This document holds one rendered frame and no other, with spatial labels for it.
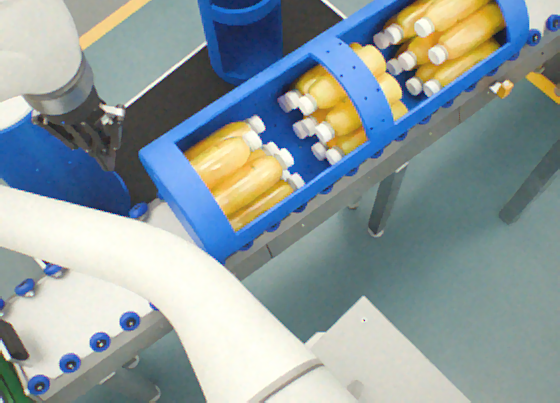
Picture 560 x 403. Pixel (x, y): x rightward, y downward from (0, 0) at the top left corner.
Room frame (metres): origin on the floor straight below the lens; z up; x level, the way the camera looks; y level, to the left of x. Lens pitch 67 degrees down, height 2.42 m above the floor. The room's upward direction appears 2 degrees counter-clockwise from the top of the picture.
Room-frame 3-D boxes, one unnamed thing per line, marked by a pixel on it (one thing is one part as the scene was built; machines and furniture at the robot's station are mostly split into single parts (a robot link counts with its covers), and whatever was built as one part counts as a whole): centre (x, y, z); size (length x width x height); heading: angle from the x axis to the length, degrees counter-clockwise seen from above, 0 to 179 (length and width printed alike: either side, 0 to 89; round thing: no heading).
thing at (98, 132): (0.44, 0.27, 1.58); 0.04 x 0.01 x 0.11; 177
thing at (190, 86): (1.17, 0.34, 0.07); 1.50 x 0.52 x 0.15; 131
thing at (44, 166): (0.86, 0.71, 0.59); 0.28 x 0.28 x 0.88
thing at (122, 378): (0.22, 0.50, 0.31); 0.06 x 0.06 x 0.63; 35
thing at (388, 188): (0.78, -0.31, 0.31); 0.06 x 0.06 x 0.63; 35
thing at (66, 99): (0.44, 0.28, 1.72); 0.09 x 0.09 x 0.06
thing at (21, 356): (0.25, 0.60, 0.99); 0.10 x 0.02 x 0.12; 35
